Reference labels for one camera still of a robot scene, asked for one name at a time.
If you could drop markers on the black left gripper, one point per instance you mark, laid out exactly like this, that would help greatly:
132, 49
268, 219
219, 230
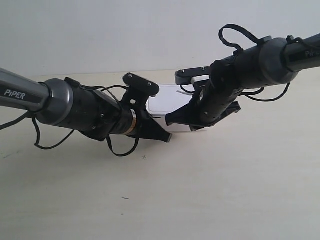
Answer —
133, 106

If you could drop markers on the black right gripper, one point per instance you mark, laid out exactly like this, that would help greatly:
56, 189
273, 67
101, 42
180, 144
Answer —
210, 105

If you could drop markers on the white lidded plastic container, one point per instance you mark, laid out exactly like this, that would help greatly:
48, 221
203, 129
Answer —
169, 99

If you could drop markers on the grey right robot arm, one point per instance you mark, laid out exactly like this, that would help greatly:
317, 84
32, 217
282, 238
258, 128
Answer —
275, 61

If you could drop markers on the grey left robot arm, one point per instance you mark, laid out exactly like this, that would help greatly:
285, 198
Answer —
87, 109

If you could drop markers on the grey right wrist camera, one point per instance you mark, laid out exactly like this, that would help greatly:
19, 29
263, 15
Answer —
184, 77

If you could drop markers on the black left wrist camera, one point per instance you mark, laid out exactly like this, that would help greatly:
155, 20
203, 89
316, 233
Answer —
140, 84

